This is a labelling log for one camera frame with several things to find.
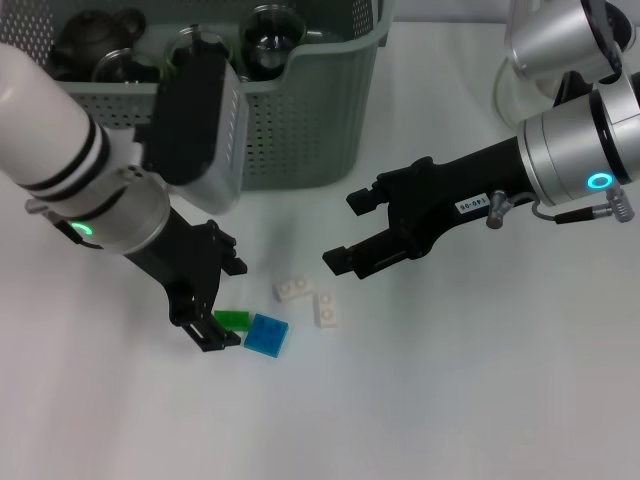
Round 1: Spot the glass teacup black holder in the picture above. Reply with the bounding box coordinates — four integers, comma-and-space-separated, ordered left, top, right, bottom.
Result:
92, 47, 162, 84
162, 24, 236, 81
238, 3, 307, 81

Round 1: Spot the grey-green perforated storage bin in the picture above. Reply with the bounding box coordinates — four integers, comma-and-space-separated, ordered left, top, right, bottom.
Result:
0, 0, 396, 194

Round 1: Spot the white two-stud brick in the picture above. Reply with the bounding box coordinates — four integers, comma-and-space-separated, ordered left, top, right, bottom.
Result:
273, 277, 316, 302
313, 291, 346, 329

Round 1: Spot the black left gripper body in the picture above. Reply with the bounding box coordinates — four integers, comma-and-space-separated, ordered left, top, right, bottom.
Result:
124, 205, 225, 325

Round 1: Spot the blue square plate brick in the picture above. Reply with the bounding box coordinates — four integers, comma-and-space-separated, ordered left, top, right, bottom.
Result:
243, 313, 291, 359

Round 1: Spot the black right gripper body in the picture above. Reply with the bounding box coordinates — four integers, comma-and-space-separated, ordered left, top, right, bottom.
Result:
376, 135, 537, 262

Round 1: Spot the gripper cable with plug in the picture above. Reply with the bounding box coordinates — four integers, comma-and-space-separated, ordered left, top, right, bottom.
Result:
486, 188, 636, 230
27, 198, 104, 251

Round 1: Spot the right gripper cable with plug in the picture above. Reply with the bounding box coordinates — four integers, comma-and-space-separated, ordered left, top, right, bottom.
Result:
486, 188, 636, 230

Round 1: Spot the left gripper cable with plug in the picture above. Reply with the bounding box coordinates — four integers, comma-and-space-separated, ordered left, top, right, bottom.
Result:
27, 198, 104, 251

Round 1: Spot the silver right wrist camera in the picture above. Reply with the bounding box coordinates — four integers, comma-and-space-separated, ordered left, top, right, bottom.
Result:
507, 0, 626, 85

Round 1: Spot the black clay teapot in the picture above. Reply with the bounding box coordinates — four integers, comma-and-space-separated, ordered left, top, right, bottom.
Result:
49, 8, 147, 69

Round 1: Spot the green brick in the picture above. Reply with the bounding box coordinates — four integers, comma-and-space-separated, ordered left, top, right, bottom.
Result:
214, 309, 251, 334

